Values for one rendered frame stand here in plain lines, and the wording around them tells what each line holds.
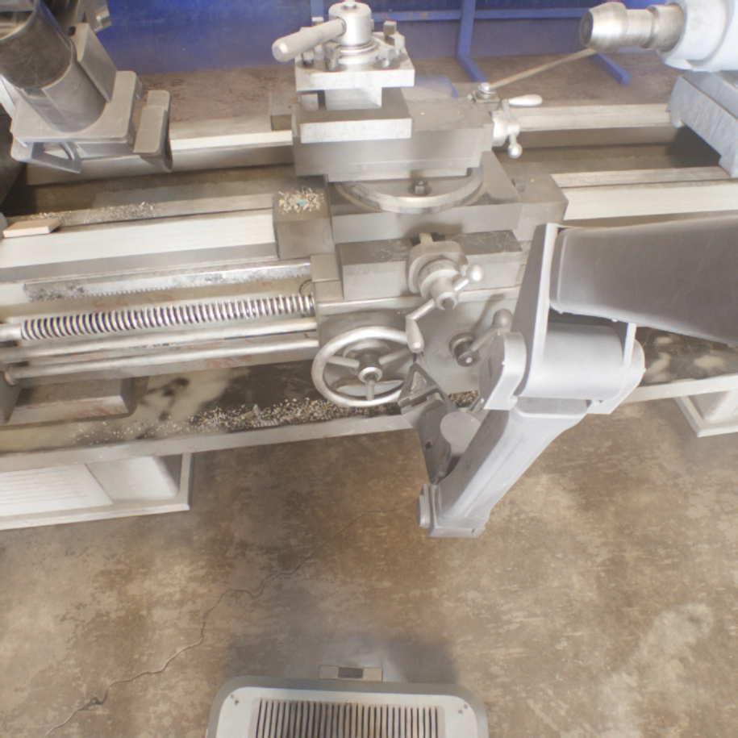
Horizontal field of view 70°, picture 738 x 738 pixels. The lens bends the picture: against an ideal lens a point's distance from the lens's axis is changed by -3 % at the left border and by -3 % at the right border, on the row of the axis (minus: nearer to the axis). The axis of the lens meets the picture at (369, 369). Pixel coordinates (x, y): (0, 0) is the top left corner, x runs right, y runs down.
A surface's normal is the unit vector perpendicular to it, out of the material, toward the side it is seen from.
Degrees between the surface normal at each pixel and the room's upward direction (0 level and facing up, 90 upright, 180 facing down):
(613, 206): 36
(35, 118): 30
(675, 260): 82
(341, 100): 90
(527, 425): 99
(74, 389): 0
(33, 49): 111
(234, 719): 0
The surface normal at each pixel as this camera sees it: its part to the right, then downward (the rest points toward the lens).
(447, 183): 0.00, -0.65
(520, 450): 0.00, 0.84
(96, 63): 1.00, 0.03
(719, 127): -0.99, 0.10
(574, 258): -0.95, -0.06
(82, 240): 0.08, -0.10
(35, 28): 0.92, 0.39
